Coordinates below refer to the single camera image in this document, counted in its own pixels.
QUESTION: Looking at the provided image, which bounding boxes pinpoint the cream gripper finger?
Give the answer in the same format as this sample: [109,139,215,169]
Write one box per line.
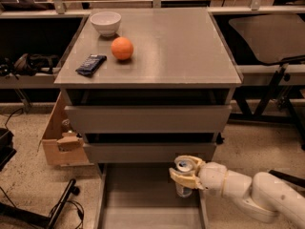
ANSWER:
[174,156,206,173]
[169,168,203,189]

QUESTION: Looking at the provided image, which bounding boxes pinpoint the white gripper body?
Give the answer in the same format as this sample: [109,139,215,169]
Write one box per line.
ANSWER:
[198,162,228,197]

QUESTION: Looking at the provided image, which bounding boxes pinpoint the redbull can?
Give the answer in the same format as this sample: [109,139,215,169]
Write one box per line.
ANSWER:
[174,159,193,198]

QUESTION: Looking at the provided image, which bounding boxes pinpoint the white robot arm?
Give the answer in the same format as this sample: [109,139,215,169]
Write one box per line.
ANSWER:
[169,156,305,229]

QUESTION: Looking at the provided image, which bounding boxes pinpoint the grey bottom drawer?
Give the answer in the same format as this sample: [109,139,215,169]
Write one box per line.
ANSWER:
[94,163,209,229]

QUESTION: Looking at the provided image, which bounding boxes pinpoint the grey drawer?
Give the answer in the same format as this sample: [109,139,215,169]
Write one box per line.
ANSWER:
[84,142,216,163]
[94,163,209,229]
[65,105,232,134]

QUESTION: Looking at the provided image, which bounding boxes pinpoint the grey drawer cabinet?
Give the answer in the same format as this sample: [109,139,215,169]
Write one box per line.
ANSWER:
[53,7,244,229]

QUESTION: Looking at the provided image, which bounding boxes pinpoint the grey middle drawer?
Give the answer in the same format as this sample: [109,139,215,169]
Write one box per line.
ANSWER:
[84,142,216,163]

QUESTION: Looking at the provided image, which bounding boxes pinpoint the grey top drawer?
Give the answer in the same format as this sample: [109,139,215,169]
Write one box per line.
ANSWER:
[65,105,232,134]

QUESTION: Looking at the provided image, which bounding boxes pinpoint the black chair wheel leg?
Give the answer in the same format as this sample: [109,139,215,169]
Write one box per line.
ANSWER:
[269,170,305,188]

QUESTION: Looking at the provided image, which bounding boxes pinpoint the wooden box on floor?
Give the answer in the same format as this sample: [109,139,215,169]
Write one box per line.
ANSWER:
[41,94,90,166]

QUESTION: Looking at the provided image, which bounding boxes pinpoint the orange fruit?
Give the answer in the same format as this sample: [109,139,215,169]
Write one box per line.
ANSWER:
[111,37,133,60]

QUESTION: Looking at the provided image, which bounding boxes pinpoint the black office chair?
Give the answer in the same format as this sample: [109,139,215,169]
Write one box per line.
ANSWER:
[229,14,305,149]

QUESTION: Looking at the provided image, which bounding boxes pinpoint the dark blue snack bar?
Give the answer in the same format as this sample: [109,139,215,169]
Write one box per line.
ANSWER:
[75,54,107,76]

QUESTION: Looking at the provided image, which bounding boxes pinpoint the white ceramic bowl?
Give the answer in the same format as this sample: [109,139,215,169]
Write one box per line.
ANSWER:
[91,11,121,37]

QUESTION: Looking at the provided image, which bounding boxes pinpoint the black case on floor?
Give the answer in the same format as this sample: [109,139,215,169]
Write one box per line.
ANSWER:
[0,128,16,171]

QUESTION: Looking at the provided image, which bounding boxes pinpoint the black headphones on shelf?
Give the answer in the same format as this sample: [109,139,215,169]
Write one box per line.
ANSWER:
[0,53,59,77]

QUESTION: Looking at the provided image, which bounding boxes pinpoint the black stand with cables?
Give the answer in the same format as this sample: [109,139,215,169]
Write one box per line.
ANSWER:
[0,177,85,229]

